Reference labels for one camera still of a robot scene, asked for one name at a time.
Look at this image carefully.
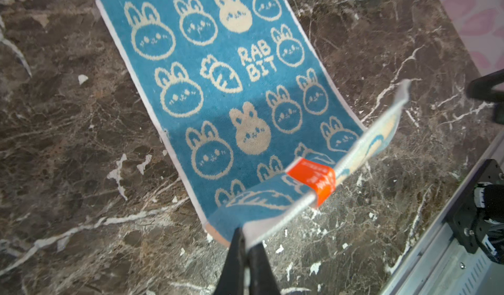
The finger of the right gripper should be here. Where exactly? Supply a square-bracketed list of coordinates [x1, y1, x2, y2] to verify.
[466, 69, 504, 103]

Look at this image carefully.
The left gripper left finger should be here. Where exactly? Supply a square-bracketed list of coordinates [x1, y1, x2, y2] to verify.
[213, 228, 247, 295]

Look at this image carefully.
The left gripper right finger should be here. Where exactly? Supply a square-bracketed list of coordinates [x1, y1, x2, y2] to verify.
[248, 243, 281, 295]

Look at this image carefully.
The teal patterned towel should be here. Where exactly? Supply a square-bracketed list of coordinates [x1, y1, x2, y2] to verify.
[96, 0, 410, 248]

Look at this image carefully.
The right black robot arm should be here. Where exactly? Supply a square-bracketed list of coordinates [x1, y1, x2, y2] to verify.
[446, 69, 503, 265]

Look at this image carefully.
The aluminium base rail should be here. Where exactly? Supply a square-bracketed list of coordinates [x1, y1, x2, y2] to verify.
[380, 132, 503, 294]

